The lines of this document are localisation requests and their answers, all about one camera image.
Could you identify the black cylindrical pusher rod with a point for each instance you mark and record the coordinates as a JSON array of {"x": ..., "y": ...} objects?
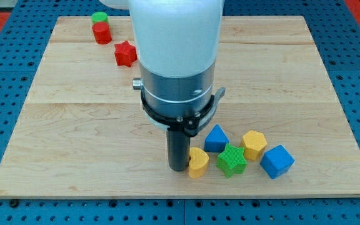
[{"x": 178, "y": 149}]

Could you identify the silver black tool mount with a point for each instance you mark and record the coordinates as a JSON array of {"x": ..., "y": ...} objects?
[{"x": 184, "y": 104}]

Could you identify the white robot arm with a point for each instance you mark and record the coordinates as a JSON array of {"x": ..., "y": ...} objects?
[{"x": 177, "y": 44}]

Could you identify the green star block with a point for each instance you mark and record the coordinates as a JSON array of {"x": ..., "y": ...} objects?
[{"x": 231, "y": 161}]

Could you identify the red star block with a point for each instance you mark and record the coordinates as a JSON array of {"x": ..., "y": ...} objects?
[{"x": 125, "y": 54}]

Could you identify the wooden board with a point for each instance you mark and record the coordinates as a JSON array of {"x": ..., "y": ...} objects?
[{"x": 82, "y": 132}]

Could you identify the yellow heart block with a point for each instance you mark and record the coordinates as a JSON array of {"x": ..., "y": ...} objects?
[{"x": 198, "y": 163}]

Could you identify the blue triangle block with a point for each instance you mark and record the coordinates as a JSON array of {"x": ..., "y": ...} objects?
[{"x": 216, "y": 140}]

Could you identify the yellow hexagon block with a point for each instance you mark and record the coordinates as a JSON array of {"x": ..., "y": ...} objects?
[{"x": 254, "y": 143}]

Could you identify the blue cube block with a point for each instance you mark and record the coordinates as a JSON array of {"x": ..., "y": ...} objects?
[{"x": 276, "y": 161}]

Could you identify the red cylinder block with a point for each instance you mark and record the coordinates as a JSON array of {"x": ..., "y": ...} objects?
[{"x": 101, "y": 31}]

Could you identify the green cylinder block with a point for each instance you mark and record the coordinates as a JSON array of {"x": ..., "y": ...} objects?
[{"x": 98, "y": 17}]

